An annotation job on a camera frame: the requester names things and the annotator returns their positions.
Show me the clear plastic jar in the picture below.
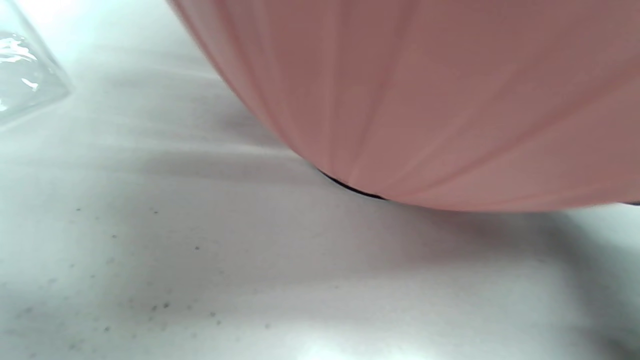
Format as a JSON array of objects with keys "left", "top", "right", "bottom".
[{"left": 0, "top": 0, "right": 75, "bottom": 127}]

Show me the pink salad bowl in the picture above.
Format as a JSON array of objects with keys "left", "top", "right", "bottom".
[{"left": 167, "top": 0, "right": 640, "bottom": 213}]

